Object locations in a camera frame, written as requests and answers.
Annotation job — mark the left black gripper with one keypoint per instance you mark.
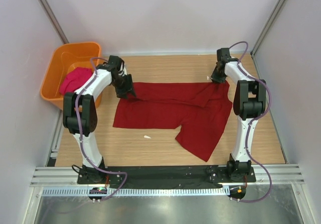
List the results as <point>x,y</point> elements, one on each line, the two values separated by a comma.
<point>128,88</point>

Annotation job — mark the dark red t-shirt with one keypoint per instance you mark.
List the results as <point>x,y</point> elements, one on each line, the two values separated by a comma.
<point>201,110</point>

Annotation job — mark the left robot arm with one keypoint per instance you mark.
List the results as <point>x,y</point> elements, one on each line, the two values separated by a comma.
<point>80,115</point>

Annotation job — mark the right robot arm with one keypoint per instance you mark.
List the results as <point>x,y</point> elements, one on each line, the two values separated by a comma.
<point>248,105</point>

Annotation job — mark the pink t-shirt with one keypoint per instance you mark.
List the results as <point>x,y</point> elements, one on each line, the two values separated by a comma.
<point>75,79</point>

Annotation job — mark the slotted cable duct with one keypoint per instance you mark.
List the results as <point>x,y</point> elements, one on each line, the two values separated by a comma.
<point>100,192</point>

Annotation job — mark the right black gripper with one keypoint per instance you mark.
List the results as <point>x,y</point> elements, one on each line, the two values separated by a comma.
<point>214,78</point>

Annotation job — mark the aluminium rail frame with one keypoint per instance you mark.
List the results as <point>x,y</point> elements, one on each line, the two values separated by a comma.
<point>275,173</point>

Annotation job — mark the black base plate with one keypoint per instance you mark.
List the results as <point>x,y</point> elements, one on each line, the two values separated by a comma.
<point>160,177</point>

